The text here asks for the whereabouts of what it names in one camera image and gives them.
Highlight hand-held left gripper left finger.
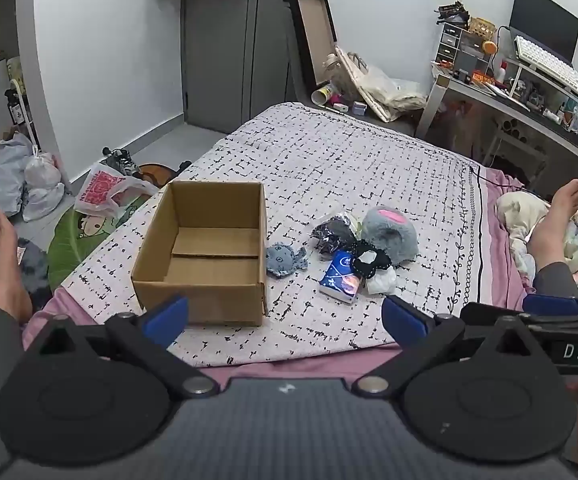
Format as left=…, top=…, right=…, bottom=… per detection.
left=21, top=295, right=220, bottom=401

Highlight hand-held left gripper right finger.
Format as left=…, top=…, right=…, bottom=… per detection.
left=351, top=294, right=552, bottom=397

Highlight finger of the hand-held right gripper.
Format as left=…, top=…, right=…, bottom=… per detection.
left=460, top=294, right=578, bottom=333

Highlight white cloth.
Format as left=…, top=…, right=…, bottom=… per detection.
left=364, top=265, right=398, bottom=296

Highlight brown cardboard box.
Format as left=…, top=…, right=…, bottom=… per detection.
left=130, top=180, right=268, bottom=327

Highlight blue tissue packet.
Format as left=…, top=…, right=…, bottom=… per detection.
left=318, top=250, right=365, bottom=305

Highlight grey pink plush slipper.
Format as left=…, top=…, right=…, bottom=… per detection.
left=360, top=205, right=419, bottom=266

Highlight blue octopus plush toy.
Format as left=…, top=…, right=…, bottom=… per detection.
left=266, top=244, right=310, bottom=279

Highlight person's right foot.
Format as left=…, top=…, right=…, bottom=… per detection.
left=526, top=178, right=578, bottom=306

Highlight pale green round pouch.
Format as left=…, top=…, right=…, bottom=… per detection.
left=341, top=211, right=365, bottom=236

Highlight clear bag of black items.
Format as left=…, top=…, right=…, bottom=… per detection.
left=312, top=212, right=362, bottom=256

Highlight green cartoon rug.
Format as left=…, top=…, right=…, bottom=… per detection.
left=48, top=195, right=150, bottom=288

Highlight dark patterned floor mat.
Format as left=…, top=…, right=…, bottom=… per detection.
left=0, top=237, right=50, bottom=316

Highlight brown floor mat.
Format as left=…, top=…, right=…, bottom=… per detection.
left=136, top=160, right=192, bottom=188

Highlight pink printed plastic bag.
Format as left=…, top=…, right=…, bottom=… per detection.
left=74, top=162, right=160, bottom=218

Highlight grey sneakers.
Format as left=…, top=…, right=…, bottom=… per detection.
left=101, top=147, right=140, bottom=176

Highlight person's left leg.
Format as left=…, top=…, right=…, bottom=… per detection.
left=0, top=209, right=34, bottom=480

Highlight bed with patterned cover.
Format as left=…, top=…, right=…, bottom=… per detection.
left=61, top=101, right=485, bottom=366

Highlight white plastic bag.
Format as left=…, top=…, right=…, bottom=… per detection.
left=23, top=147, right=66, bottom=222

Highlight grey desk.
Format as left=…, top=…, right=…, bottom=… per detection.
left=415, top=62, right=578, bottom=196

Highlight grey plastic bag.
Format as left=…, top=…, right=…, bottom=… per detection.
left=0, top=132, right=34, bottom=216

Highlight beige tote bag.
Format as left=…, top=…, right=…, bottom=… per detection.
left=334, top=46, right=427, bottom=123

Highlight yellow white paper tube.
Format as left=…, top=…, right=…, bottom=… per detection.
left=311, top=85, right=340, bottom=107

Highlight white monitor riser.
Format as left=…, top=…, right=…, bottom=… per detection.
left=502, top=57, right=578, bottom=111

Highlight white keyboard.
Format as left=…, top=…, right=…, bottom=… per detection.
left=514, top=35, right=578, bottom=96

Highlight black bottle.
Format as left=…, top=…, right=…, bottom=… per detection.
left=4, top=89, right=32, bottom=131

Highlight clear glass jar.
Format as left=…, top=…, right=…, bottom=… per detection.
left=321, top=52, right=350, bottom=81

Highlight grey wardrobe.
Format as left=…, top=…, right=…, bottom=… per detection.
left=181, top=0, right=315, bottom=135

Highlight desktop drawer organizer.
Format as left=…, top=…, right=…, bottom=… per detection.
left=436, top=22, right=492, bottom=76

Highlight black monitor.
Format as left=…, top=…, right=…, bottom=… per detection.
left=508, top=0, right=578, bottom=68

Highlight wicker basket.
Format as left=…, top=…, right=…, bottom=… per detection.
left=469, top=17, right=497, bottom=41

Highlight large black framed board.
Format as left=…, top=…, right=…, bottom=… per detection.
left=286, top=0, right=340, bottom=92

